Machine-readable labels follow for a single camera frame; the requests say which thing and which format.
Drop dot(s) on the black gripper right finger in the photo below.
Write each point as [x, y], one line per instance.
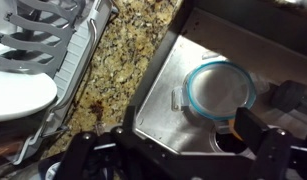
[276, 150]

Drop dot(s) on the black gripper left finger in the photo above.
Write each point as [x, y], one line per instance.
[93, 156]

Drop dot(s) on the sink drain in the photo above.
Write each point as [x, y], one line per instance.
[228, 143]

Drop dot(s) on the black round sink stopper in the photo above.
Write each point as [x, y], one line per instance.
[288, 96]

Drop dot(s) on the stainless steel sink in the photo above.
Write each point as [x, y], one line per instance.
[173, 113]

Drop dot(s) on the large white plate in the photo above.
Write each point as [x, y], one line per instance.
[19, 95]

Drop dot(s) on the grey dish rack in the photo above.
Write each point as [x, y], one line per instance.
[76, 50]

